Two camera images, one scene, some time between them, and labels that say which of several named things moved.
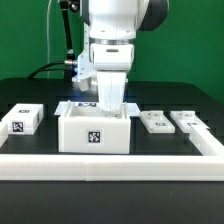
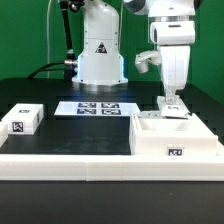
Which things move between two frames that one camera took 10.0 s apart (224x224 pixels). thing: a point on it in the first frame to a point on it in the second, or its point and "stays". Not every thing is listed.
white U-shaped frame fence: (205, 167) stays
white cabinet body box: (87, 130) to (171, 136)
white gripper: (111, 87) to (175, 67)
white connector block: (188, 119) to (178, 109)
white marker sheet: (64, 107) stays
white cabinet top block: (24, 118) stays
